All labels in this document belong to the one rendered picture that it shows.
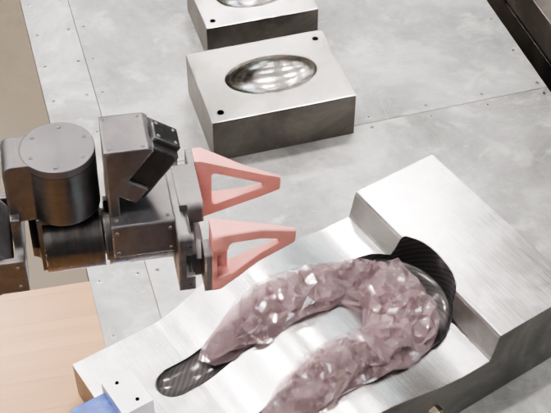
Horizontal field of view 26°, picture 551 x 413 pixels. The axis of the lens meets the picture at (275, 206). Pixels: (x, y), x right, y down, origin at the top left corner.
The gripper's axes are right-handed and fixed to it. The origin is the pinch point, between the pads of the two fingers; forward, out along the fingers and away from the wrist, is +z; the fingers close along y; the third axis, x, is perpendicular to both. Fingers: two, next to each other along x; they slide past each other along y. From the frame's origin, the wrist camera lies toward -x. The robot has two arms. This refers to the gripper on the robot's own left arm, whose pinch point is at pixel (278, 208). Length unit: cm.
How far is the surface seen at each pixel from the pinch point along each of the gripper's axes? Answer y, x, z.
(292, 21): 70, 34, 18
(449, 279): 13.0, 28.6, 23.2
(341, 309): 12.4, 30.5, 10.7
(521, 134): 44, 38, 45
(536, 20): 73, 41, 58
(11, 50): 181, 120, -29
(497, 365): 3.8, 33.3, 26.5
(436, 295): 13.7, 32.0, 22.4
